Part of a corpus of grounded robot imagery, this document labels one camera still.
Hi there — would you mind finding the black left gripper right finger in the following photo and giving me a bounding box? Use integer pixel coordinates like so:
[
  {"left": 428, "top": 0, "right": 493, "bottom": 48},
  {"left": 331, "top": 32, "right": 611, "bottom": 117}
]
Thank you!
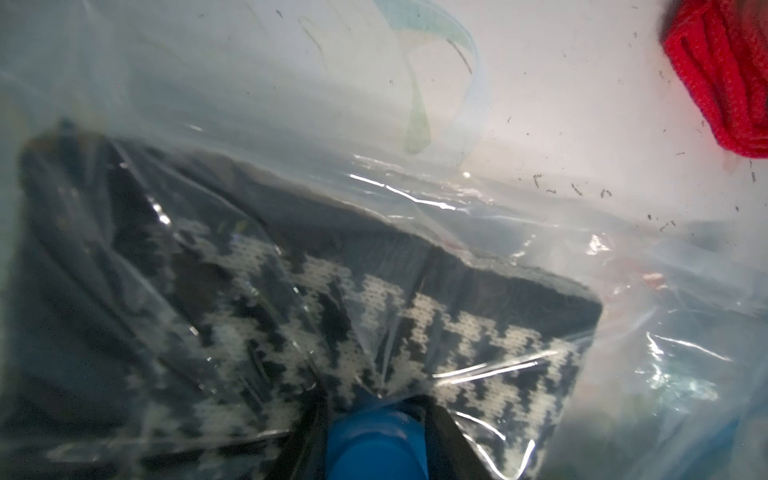
[{"left": 422, "top": 397, "right": 492, "bottom": 480}]

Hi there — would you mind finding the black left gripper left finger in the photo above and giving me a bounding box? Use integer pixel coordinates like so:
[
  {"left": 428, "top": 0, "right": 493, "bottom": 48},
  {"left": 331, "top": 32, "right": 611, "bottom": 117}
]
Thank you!
[{"left": 265, "top": 397, "right": 330, "bottom": 480}]

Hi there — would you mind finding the clear plastic vacuum bag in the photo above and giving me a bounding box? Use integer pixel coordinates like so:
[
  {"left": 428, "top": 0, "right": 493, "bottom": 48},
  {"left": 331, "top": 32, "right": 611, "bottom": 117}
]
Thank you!
[{"left": 1, "top": 1, "right": 767, "bottom": 479}]

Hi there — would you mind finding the red knitted scarf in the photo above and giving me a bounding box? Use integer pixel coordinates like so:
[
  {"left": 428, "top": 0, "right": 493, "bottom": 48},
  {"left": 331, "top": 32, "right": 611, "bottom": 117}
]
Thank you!
[{"left": 662, "top": 0, "right": 767, "bottom": 159}]

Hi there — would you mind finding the houndstooth black white scarf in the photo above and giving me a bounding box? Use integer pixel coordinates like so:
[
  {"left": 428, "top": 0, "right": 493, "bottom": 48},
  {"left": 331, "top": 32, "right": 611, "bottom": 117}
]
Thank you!
[{"left": 1, "top": 122, "right": 602, "bottom": 479}]

